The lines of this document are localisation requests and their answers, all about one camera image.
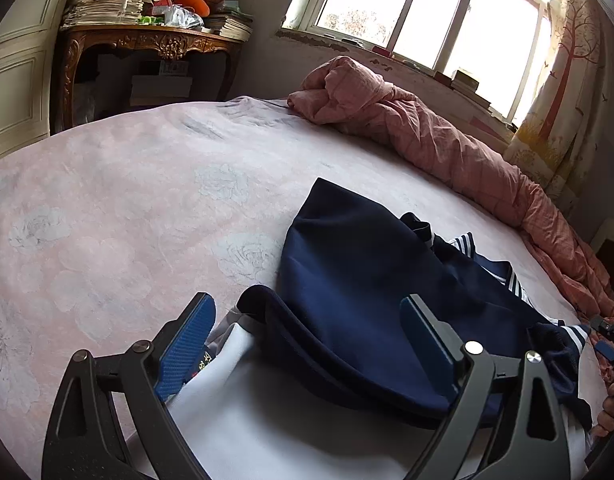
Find navy and white jacket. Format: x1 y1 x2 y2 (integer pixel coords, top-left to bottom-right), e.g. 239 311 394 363
168 180 591 479

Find right hand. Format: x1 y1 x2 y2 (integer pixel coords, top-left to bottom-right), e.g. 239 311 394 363
591 382 614 438

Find tree patterned curtain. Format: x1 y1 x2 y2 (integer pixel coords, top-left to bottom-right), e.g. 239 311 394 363
504 0 610 214

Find pink floral bed sheet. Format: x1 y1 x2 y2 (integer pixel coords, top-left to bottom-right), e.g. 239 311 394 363
0 98 578 478

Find books on window sill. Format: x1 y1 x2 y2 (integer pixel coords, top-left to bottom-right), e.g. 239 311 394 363
434 70 490 110

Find white framed window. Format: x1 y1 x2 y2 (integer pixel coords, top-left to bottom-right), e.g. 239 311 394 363
283 0 550 125

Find pink quilted duvet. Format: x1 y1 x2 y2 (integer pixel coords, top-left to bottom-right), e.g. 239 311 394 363
287 55 614 321

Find cream panelled door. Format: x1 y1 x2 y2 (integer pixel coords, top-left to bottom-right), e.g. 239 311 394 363
0 0 67 159

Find carved wooden console table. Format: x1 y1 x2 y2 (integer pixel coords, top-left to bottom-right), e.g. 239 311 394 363
51 25 244 134

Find white plastic bag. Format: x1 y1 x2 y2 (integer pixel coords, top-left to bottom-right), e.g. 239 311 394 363
162 4 204 29

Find stack of books on table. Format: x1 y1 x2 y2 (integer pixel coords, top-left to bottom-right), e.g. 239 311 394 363
203 10 254 42

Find orange plush toy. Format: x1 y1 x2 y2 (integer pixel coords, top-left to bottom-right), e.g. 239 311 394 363
173 0 210 18

